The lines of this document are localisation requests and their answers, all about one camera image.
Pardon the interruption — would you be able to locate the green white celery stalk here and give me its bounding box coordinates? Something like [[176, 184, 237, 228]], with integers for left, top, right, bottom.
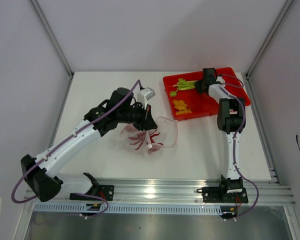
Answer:
[[169, 78, 197, 97]]

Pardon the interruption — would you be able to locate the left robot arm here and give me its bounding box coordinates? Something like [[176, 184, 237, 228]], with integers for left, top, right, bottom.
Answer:
[[20, 87, 158, 202]]

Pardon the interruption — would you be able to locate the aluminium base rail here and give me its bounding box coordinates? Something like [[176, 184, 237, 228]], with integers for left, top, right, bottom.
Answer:
[[23, 178, 295, 206]]

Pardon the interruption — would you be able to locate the red plastic tray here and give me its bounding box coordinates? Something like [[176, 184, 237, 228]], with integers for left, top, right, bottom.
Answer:
[[162, 67, 251, 121]]

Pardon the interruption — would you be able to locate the clear pink-dotted zip bag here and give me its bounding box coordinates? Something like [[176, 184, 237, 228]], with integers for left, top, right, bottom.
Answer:
[[111, 116, 178, 156]]

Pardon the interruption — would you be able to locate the aluminium frame post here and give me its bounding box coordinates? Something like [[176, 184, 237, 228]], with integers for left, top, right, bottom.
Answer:
[[245, 0, 297, 78], [28, 0, 74, 78]]

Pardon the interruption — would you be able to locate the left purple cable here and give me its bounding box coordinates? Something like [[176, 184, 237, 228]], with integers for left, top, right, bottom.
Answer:
[[11, 79, 143, 221]]

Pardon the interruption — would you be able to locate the yellow pasta pile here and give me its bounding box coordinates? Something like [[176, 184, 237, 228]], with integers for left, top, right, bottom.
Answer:
[[172, 100, 192, 115]]

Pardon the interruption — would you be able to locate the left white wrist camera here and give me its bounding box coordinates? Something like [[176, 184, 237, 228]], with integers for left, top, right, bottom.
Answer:
[[136, 87, 156, 108]]

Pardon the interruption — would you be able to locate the right aluminium frame post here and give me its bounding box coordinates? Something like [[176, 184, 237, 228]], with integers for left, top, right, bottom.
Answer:
[[245, 0, 297, 78]]

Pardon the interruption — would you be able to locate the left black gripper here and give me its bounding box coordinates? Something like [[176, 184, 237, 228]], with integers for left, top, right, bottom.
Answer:
[[117, 101, 157, 132]]

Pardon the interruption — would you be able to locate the red toy lobster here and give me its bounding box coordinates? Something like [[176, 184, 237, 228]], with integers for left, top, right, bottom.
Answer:
[[120, 124, 164, 155]]

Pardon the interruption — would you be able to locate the white slotted cable duct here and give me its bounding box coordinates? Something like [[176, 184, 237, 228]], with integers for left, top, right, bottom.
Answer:
[[33, 202, 238, 216]]

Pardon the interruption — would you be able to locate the left aluminium frame post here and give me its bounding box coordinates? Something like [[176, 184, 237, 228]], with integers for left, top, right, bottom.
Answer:
[[28, 0, 74, 78]]

